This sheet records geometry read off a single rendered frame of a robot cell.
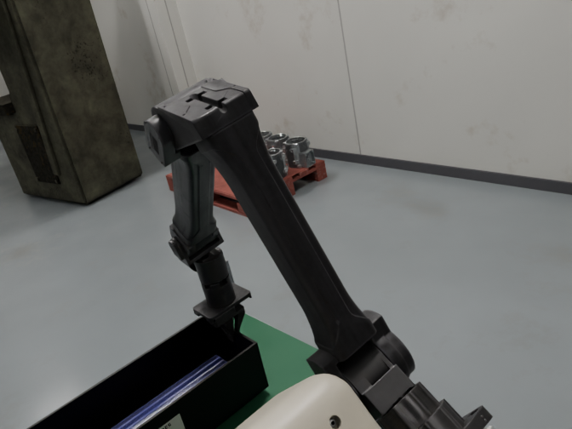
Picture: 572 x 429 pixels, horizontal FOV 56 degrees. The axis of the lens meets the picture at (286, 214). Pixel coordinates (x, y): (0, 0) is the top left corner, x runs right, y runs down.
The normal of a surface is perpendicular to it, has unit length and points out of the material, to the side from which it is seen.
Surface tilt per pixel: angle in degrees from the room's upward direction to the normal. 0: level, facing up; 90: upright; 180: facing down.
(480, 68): 90
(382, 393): 39
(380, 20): 90
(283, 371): 0
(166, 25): 90
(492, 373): 0
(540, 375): 0
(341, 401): 46
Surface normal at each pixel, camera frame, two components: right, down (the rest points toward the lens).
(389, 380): 0.07, -0.48
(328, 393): 0.11, -0.72
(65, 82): 0.80, 0.15
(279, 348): -0.19, -0.89
